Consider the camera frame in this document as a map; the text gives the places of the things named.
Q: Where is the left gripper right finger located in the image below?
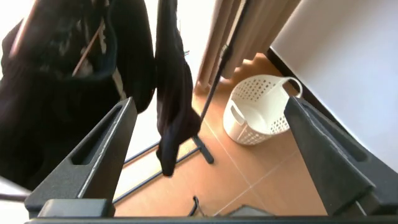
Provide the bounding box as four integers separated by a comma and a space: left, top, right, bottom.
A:
284, 96, 398, 217

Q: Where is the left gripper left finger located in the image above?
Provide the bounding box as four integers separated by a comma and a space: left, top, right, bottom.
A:
24, 96, 139, 219

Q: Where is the black garment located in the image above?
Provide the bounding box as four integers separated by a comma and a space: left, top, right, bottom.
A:
0, 0, 156, 191
154, 0, 202, 177

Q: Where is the pink clothes hanger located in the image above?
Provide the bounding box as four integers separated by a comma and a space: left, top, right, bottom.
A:
8, 0, 106, 78

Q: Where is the white laundry basket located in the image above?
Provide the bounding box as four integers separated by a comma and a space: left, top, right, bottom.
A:
223, 74, 303, 146

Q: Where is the black clothes rack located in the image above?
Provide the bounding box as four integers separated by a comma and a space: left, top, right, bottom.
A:
0, 0, 251, 205

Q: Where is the brown curtain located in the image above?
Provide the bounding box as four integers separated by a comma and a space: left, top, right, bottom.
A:
195, 0, 302, 91

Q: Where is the window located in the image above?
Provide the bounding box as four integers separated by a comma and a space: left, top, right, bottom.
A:
0, 0, 218, 162

